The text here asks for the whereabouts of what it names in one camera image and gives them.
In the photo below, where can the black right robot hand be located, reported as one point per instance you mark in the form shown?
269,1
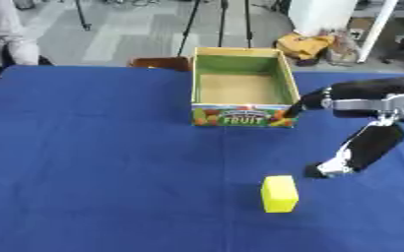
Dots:
372,144

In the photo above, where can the cardboard box with green inside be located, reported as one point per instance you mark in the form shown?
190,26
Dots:
243,88

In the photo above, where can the yellow rectangular block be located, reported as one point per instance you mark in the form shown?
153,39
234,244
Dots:
279,194

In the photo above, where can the white slanted pole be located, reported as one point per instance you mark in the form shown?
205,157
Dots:
377,29

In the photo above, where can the yellow bag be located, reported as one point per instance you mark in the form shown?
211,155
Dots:
303,45

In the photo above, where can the white pillar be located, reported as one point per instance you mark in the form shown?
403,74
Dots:
320,14

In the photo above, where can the black tripod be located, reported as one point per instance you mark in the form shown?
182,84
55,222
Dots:
218,23

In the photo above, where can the brown wooden chair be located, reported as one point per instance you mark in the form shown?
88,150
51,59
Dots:
160,62

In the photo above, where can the black tripod leg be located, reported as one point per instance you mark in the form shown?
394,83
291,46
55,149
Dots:
82,14

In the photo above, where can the person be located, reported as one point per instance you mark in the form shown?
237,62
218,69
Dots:
4,36

